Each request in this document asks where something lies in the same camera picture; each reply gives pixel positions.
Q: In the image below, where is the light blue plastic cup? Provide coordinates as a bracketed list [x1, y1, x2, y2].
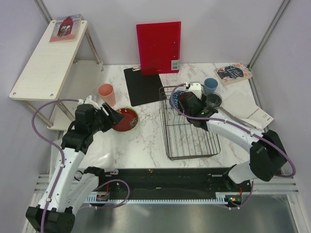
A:
[203, 78, 218, 94]

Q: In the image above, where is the red cover book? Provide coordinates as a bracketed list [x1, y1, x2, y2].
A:
[49, 14, 82, 43]

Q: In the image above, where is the spiral notebook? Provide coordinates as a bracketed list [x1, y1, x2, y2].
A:
[219, 106, 259, 129]

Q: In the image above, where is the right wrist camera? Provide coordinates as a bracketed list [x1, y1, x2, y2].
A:
[185, 82, 203, 100]

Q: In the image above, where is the floral cover book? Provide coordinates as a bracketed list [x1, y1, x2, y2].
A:
[214, 63, 252, 86]

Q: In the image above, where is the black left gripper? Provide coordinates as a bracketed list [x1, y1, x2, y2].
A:
[88, 102, 125, 134]

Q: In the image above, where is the purple cable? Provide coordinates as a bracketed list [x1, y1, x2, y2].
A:
[170, 83, 297, 211]
[31, 98, 131, 233]

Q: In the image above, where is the clear glass tumbler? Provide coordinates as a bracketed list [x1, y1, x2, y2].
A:
[206, 93, 222, 107]

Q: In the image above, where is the red folder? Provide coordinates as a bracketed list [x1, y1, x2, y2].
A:
[136, 21, 181, 75]

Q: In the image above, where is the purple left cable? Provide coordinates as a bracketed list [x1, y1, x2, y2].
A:
[31, 98, 131, 233]

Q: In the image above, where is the blue patterned bowl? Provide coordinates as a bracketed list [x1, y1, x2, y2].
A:
[169, 91, 186, 112]

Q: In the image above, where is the pink plastic cup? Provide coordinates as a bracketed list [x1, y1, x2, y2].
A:
[98, 83, 116, 107]

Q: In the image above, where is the white paper booklet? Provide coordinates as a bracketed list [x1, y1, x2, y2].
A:
[221, 91, 274, 130]

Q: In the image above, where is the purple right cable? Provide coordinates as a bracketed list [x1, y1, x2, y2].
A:
[170, 83, 297, 211]

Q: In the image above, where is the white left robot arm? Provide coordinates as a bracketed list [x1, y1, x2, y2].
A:
[26, 100, 124, 233]

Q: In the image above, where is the dark red plate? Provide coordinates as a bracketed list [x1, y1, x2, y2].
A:
[113, 107, 138, 132]

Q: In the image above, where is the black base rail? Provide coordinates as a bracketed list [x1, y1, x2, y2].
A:
[99, 168, 251, 200]

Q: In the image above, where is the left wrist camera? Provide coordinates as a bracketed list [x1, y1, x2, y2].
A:
[77, 95, 109, 116]

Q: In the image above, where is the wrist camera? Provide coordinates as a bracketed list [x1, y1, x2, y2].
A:
[185, 82, 203, 100]
[77, 95, 109, 116]

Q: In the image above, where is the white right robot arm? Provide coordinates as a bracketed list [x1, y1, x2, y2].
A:
[177, 92, 286, 191]

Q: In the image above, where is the black clipboard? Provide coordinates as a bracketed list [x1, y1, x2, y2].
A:
[123, 68, 163, 107]

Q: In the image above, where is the white wooden shelf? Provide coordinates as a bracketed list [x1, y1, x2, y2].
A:
[9, 19, 104, 133]

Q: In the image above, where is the white cable duct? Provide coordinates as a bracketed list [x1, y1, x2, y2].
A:
[84, 193, 242, 205]

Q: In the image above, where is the black wire dish rack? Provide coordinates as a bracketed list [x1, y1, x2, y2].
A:
[159, 86, 221, 161]

